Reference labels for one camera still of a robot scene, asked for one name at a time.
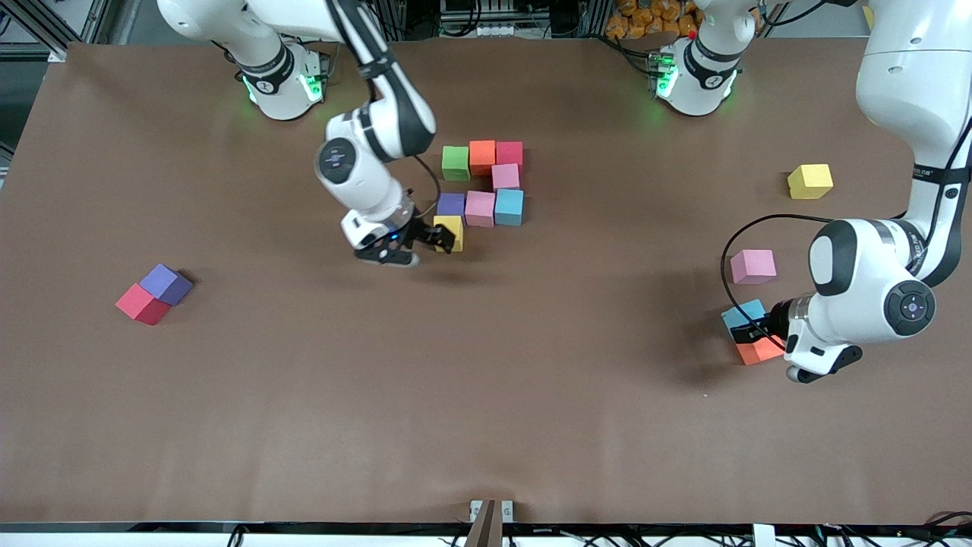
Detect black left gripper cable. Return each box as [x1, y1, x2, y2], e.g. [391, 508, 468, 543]
[719, 213, 836, 339]

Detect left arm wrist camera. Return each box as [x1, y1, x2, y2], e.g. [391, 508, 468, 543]
[786, 344, 864, 384]

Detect metal table edge bracket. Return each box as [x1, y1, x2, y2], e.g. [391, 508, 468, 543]
[469, 499, 515, 547]

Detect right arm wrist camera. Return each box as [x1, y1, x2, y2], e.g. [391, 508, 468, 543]
[355, 243, 421, 269]

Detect orange snack bags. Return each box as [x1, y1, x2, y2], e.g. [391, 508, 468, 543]
[606, 0, 699, 39]

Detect brown table cover sheet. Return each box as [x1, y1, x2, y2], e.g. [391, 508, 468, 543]
[0, 38, 972, 525]

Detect light blue foam cube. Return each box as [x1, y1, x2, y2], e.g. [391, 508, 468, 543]
[495, 188, 525, 227]
[721, 299, 768, 335]

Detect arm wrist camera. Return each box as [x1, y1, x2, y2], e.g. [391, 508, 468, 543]
[786, 344, 864, 384]
[355, 243, 421, 269]

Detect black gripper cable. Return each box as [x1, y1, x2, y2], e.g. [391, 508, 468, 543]
[719, 213, 836, 339]
[412, 154, 443, 221]

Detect yellow foam cube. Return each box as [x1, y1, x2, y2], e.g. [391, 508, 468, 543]
[787, 164, 834, 201]
[434, 216, 465, 253]

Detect green foam cube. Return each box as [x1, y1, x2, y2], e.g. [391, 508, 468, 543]
[442, 146, 472, 182]

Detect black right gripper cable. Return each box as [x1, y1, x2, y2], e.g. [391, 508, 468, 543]
[412, 154, 443, 221]

